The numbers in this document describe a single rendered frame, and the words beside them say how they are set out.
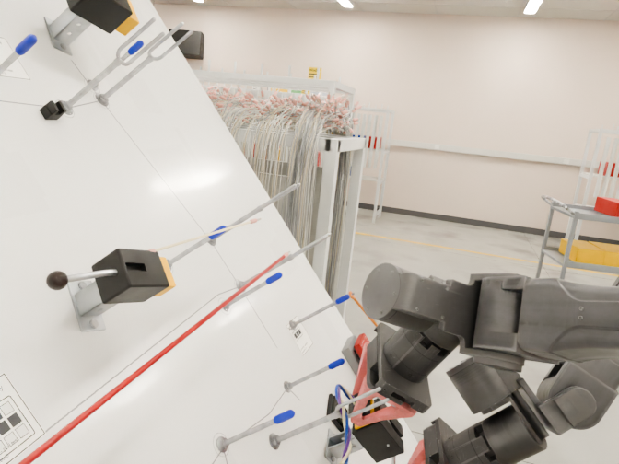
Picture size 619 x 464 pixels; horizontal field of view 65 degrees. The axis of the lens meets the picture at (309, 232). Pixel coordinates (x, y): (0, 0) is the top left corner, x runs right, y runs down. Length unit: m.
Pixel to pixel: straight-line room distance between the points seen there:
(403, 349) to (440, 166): 8.08
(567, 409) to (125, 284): 0.48
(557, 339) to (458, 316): 0.10
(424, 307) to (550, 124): 8.23
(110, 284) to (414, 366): 0.32
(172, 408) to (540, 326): 0.32
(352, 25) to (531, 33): 2.83
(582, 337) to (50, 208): 0.45
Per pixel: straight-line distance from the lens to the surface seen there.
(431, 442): 0.69
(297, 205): 1.13
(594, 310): 0.42
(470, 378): 0.63
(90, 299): 0.44
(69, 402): 0.41
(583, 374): 0.65
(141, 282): 0.40
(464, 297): 0.50
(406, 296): 0.46
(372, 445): 0.65
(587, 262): 4.47
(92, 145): 0.58
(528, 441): 0.64
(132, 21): 0.66
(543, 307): 0.44
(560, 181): 8.72
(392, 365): 0.56
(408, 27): 8.78
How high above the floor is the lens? 1.48
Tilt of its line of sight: 13 degrees down
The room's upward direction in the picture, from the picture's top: 6 degrees clockwise
